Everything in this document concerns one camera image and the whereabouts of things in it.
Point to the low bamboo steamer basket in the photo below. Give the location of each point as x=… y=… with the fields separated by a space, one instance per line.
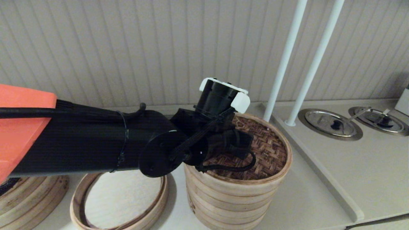
x=159 y=204

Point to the white container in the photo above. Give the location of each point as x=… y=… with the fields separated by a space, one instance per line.
x=404 y=103

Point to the tall bamboo steamer stack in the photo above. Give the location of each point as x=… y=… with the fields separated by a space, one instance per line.
x=38 y=198

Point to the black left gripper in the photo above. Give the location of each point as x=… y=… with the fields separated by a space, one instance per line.
x=231 y=142

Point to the black and orange left arm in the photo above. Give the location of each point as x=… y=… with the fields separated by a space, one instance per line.
x=80 y=137

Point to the white metal pole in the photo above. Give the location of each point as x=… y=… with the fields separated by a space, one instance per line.
x=317 y=57
x=285 y=57

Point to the bamboo steamer basket stack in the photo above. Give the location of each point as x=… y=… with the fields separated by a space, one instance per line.
x=223 y=207

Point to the white steamer liner cloth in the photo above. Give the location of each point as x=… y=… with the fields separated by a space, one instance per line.
x=127 y=198

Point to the woven bamboo steamer lid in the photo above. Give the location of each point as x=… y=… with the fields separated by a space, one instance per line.
x=268 y=150

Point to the steel pot lid black knob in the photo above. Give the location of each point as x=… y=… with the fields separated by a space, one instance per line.
x=393 y=125
x=320 y=119

